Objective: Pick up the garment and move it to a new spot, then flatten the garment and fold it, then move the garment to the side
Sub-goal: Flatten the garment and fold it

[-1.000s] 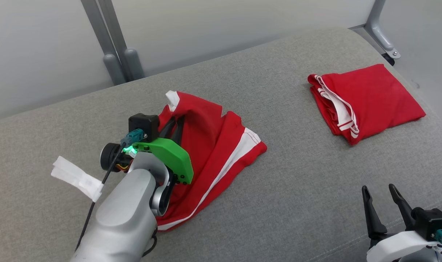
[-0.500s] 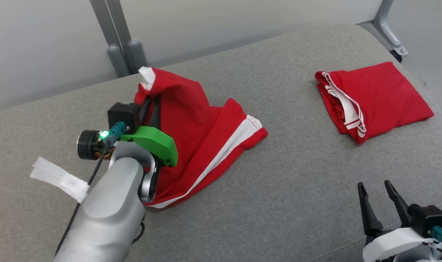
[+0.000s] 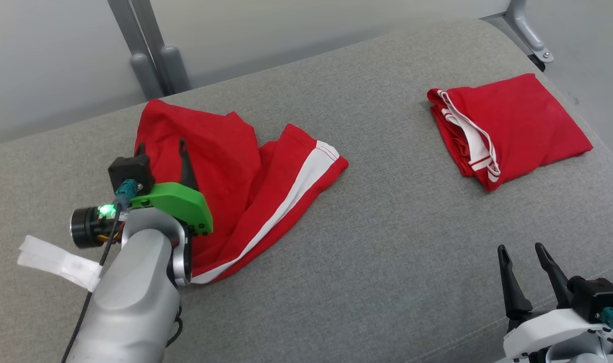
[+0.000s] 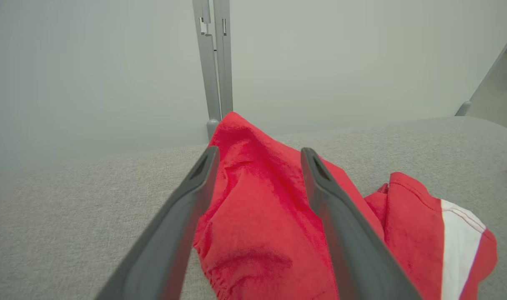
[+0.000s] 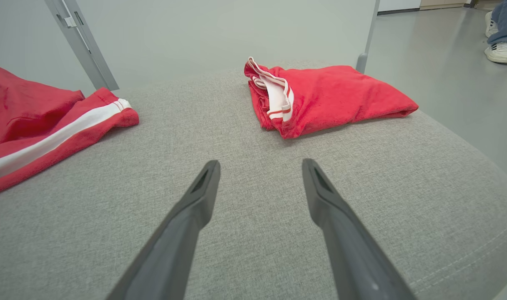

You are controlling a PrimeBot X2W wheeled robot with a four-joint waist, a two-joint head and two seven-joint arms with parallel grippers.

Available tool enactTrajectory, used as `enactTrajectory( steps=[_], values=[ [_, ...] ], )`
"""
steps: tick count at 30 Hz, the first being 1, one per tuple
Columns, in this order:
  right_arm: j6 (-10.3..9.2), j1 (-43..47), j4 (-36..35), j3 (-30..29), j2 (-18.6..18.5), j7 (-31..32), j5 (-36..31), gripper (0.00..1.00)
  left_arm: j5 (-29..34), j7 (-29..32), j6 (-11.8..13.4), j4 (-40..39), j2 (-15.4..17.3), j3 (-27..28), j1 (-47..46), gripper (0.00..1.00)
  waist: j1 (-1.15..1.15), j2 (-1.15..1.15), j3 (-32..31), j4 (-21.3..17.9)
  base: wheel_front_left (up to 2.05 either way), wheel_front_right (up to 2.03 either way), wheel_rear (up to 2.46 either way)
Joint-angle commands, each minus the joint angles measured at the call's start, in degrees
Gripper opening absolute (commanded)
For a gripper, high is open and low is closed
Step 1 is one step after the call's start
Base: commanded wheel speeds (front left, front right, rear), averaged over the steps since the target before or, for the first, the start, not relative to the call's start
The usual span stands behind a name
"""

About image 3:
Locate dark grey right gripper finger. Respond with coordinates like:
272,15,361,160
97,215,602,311
497,245,533,319
534,243,572,309

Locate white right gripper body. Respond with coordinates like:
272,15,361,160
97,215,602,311
502,308,613,363

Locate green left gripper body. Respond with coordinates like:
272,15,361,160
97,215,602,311
130,183,214,236

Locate red shorts with white stripe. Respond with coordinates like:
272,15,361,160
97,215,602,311
134,99,349,284

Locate red and white basketball jersey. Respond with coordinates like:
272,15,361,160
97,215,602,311
427,74,594,192

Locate white tape tag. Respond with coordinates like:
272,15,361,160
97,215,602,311
18,235,103,292

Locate teal left camera connector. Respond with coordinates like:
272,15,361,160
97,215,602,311
114,179,139,208

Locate grey metal frame post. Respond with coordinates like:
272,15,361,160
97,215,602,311
130,0,192,95
107,0,164,100

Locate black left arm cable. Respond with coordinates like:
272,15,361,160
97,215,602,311
60,202,124,363

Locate grey metal frame foot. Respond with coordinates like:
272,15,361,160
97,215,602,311
503,0,555,64

